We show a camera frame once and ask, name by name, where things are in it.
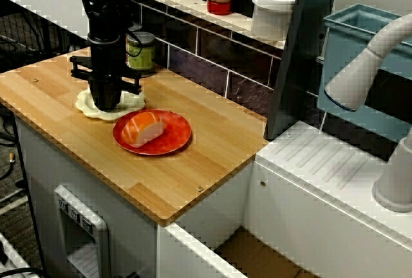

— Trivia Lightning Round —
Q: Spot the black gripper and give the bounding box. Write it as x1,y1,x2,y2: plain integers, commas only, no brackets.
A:
69,37,143,112

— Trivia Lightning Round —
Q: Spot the cream scalloped plate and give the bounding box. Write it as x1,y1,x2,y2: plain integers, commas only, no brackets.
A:
75,88,146,120

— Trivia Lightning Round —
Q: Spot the toy salmon nigiri sushi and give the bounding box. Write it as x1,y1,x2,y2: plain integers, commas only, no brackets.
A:
121,111,167,149

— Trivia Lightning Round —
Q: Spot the red round plate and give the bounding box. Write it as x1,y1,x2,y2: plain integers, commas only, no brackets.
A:
111,109,192,156

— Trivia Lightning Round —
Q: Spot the green label tin can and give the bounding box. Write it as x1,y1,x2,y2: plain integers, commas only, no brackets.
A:
125,31,158,78

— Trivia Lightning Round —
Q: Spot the dark tiled backsplash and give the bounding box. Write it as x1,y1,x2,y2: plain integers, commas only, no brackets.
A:
131,0,323,121

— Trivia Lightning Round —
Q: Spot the grey appliance control panel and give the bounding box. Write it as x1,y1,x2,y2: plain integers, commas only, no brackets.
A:
53,184,111,278

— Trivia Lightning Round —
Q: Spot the white lidded tub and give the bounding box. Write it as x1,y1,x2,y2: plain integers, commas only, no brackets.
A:
250,0,297,41

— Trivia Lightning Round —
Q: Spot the dark grey upright panel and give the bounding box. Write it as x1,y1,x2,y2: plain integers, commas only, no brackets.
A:
263,0,342,140

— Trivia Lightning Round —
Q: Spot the white toy kitchen cabinet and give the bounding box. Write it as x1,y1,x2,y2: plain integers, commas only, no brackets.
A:
14,110,412,278

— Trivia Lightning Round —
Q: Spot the grey toy faucet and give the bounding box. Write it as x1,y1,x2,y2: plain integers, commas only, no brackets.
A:
323,12,412,214

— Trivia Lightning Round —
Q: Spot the teal plastic bin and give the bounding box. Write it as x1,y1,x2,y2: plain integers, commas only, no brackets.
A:
317,3,412,144

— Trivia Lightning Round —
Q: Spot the black wire mesh panel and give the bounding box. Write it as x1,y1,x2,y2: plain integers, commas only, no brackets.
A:
0,0,91,75

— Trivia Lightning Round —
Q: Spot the thin black cable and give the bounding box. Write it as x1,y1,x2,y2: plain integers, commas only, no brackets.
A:
0,113,17,149
0,266,46,278

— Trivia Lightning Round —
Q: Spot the white wall shelf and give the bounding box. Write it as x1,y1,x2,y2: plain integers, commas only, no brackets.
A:
122,0,287,50

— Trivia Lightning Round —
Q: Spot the white slotted rail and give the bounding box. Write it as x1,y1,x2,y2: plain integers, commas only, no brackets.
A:
0,231,33,278

